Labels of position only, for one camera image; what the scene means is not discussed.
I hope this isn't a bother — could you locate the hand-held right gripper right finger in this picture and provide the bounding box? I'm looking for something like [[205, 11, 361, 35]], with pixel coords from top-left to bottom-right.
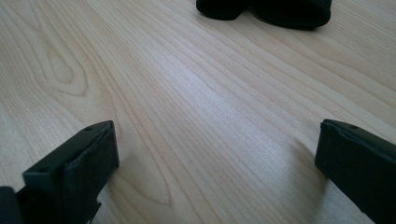
[[314, 119, 396, 224]]

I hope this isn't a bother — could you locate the black glove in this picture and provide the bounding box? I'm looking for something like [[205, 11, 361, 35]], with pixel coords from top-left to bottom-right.
[[195, 0, 332, 31]]

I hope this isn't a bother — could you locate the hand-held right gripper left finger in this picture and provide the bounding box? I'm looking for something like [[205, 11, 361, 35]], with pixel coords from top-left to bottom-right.
[[17, 119, 120, 224]]

